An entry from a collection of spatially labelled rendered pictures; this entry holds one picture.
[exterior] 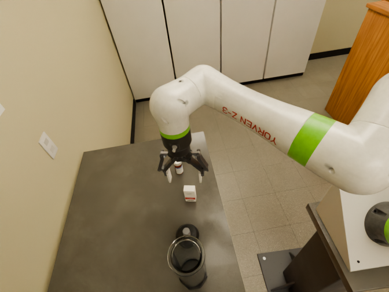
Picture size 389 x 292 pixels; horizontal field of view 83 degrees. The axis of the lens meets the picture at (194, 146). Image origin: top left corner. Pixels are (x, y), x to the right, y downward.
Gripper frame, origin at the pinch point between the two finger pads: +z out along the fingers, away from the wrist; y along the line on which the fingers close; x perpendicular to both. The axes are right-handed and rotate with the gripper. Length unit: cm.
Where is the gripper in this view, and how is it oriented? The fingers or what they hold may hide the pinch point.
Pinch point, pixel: (184, 177)
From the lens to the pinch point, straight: 85.8
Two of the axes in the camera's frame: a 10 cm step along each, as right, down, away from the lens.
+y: 9.9, -0.1, -1.1
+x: 0.6, -7.4, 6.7
